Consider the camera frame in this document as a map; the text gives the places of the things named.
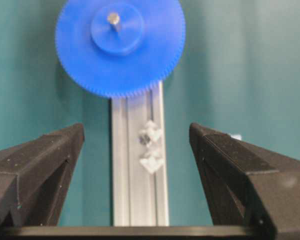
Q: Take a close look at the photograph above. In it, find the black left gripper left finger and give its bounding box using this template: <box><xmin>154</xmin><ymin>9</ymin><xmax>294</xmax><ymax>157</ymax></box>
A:
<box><xmin>0</xmin><ymin>123</ymin><xmax>85</xmax><ymax>227</ymax></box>

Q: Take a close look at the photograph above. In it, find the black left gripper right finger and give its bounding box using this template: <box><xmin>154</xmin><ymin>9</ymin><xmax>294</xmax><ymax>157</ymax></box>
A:
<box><xmin>189</xmin><ymin>123</ymin><xmax>300</xmax><ymax>239</ymax></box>

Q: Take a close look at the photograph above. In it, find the large blue plastic gear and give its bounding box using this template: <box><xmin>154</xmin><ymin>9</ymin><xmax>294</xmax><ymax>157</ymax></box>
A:
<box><xmin>55</xmin><ymin>0</ymin><xmax>186</xmax><ymax>98</ymax></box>

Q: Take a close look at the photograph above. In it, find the silver metal shaft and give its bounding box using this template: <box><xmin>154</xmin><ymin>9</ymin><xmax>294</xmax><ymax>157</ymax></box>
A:
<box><xmin>107</xmin><ymin>12</ymin><xmax>122</xmax><ymax>32</ymax></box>

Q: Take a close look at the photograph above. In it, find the white plastic bracket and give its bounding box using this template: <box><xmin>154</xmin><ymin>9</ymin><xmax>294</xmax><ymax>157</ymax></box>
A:
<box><xmin>138</xmin><ymin>120</ymin><xmax>163</xmax><ymax>148</ymax></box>
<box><xmin>139</xmin><ymin>149</ymin><xmax>165</xmax><ymax>175</ymax></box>

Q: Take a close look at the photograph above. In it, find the silver aluminium extrusion rail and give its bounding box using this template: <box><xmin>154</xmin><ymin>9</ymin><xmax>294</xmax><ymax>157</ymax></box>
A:
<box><xmin>111</xmin><ymin>82</ymin><xmax>170</xmax><ymax>226</ymax></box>

